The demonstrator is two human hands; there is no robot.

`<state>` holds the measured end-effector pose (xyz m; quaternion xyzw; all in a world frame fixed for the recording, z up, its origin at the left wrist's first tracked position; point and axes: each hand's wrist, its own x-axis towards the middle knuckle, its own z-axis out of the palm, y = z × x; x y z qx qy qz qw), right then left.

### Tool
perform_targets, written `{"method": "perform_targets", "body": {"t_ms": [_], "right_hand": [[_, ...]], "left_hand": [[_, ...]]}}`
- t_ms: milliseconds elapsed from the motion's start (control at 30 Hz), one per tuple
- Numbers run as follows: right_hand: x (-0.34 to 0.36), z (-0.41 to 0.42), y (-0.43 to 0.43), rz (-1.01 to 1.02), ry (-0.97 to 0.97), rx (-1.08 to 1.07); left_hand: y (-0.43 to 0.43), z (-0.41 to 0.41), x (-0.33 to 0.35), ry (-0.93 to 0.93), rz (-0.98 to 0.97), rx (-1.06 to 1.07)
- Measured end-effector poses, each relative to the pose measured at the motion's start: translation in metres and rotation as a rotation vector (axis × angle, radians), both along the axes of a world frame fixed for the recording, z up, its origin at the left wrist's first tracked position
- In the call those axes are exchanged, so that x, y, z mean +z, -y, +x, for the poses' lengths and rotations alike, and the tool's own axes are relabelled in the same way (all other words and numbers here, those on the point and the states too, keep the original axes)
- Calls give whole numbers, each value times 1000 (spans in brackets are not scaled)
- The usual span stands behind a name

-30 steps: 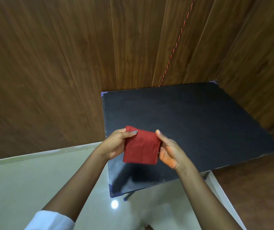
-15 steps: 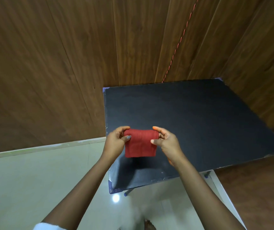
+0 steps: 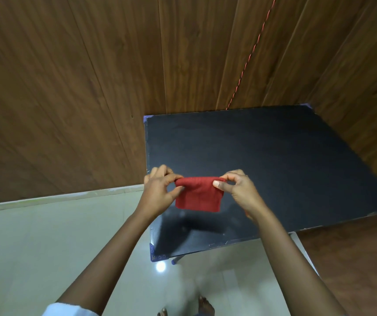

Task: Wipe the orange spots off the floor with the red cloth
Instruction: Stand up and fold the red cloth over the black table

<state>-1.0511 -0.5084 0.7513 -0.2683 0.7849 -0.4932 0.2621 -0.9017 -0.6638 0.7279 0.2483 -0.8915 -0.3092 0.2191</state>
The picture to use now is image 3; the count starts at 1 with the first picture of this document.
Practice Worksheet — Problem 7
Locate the person's left hand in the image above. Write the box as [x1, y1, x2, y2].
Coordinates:
[132, 164, 186, 223]

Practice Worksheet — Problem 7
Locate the person's right hand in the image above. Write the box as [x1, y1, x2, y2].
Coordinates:
[212, 169, 271, 225]

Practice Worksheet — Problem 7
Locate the red cleaning cloth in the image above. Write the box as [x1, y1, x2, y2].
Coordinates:
[174, 176, 227, 213]

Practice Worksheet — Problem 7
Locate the person's right forearm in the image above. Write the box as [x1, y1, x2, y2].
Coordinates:
[254, 208, 349, 316]

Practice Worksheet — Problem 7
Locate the person's left forearm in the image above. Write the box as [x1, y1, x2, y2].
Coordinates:
[56, 212, 151, 316]

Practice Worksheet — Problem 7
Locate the person's right foot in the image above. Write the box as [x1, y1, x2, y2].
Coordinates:
[196, 295, 216, 316]

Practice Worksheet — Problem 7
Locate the cream tiled floor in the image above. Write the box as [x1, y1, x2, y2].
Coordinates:
[0, 190, 319, 316]

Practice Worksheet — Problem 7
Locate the person's left white sleeve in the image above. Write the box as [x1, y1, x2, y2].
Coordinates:
[42, 302, 100, 316]

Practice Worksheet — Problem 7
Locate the black table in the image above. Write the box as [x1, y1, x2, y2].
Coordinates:
[143, 103, 377, 263]

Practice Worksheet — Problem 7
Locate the red cord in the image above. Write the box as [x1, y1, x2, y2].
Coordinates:
[225, 0, 278, 111]

